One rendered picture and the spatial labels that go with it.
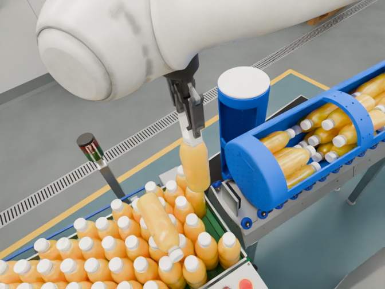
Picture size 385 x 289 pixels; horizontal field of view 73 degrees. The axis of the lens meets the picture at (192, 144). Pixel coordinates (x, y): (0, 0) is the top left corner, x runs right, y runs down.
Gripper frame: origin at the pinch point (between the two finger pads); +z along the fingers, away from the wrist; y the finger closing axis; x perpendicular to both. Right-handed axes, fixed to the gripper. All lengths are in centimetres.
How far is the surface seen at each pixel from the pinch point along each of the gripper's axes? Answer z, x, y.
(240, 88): 44, -50, 50
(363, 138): 32, -60, -11
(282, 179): 29.2, -23.8, -9.8
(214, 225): 57, -2, -1
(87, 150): 23.8, 27.9, 33.4
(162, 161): 147, -7, 111
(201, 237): 34.6, 6.8, -10.8
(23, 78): 127, 94, 315
